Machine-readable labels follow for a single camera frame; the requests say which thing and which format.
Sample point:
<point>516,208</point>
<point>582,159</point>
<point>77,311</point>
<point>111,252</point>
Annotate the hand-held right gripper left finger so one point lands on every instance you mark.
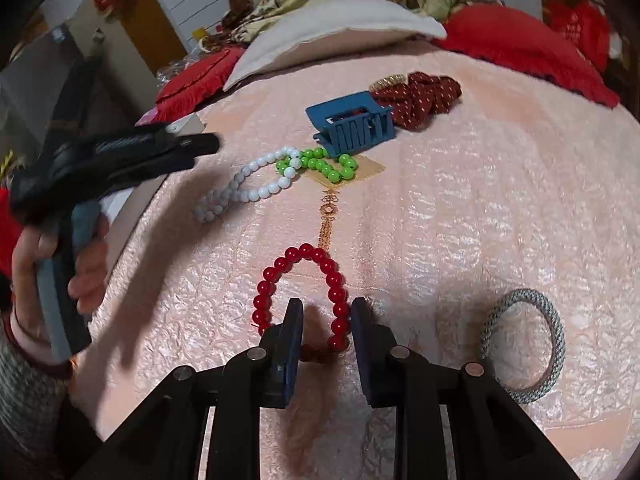
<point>292,340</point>

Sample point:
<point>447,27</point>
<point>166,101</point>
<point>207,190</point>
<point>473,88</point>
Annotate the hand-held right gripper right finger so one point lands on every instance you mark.
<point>365,350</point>

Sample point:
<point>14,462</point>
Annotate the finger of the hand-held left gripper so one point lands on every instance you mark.
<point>150,166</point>
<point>190,144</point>

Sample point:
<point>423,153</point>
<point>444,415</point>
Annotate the blue hair claw clip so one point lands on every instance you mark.
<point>350,135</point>

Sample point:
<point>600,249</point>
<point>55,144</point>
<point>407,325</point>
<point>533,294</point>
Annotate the person's left forearm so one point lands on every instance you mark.
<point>30,400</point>

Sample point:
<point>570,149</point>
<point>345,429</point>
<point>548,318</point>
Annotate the person's left hand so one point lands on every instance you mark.
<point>25,300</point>

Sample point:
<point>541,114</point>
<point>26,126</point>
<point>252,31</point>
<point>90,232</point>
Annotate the purple bed sheet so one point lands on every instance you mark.
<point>146,119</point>

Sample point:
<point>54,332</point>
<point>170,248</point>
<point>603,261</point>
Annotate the red fringed cushion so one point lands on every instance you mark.
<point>510,40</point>
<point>195,85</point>

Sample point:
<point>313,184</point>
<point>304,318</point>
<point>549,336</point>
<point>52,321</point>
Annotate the floral quilt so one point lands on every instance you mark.
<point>260,15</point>

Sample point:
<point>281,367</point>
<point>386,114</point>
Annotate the white pillow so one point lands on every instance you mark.
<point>325,30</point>

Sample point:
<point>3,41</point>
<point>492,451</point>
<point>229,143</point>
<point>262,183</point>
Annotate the pink textured blanket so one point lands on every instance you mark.
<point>475,210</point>

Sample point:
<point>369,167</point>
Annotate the red bag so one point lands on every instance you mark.
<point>575,30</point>

